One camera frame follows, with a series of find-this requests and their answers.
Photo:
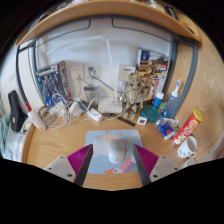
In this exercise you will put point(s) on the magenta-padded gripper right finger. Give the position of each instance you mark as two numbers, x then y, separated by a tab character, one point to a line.
163	166

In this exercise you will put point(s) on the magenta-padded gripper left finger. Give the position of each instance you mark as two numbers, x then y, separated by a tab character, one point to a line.
61	166

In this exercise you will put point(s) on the grey computer mouse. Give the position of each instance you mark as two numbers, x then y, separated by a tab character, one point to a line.
116	151

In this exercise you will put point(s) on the light blue printed mouse pad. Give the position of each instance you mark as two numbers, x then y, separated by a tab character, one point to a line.
98	140

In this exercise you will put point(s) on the clear plastic cup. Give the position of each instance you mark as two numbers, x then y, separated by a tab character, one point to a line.
189	162

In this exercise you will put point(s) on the white mug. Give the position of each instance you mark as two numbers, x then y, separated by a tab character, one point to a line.
186	148

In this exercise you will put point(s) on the blue snack packet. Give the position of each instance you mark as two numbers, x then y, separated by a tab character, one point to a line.
166	129

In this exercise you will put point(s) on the red chips can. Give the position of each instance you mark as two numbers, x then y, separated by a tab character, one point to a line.
188	126

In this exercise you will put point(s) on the small white cube clock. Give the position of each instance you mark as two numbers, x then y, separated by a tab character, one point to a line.
142	120

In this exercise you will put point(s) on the white red-capped lotion bottle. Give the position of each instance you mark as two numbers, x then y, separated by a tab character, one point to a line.
36	120

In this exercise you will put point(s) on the teal round container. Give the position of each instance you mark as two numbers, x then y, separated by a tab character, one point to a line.
150	114

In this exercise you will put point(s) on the white grey charger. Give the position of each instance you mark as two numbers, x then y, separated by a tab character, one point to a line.
76	109

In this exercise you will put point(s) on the white power strip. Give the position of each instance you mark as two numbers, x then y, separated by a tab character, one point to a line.
95	115

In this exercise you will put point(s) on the black ruler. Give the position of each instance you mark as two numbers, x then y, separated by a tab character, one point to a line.
121	120

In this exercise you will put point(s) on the blue spray bottle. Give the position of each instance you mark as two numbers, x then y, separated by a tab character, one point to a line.
171	103

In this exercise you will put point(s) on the blue white-capped tube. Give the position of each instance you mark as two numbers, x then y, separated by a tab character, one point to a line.
158	100

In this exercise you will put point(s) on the teal blanket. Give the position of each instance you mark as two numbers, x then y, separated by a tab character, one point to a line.
4	133

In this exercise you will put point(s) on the black bag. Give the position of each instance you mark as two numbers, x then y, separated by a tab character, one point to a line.
16	113

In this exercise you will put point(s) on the clear drinking glass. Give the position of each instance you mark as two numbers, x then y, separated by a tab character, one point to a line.
91	95

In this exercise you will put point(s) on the white desk lamp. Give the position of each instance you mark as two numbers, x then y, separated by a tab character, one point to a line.
110	106

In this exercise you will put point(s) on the tan robot figure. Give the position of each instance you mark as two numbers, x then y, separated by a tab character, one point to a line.
133	93

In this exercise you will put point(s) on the blue robot model kit box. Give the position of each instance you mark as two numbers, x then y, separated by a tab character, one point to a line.
50	83

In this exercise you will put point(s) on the white box blue label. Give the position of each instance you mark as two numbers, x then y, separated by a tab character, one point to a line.
126	71

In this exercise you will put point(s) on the colourful printed box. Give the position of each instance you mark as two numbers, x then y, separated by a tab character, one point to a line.
160	63

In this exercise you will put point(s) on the wooden shelf unit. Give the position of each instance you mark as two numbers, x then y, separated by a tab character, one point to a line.
110	10

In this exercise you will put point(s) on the white wall outlet plate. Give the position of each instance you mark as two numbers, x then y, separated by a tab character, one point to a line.
95	71
76	72

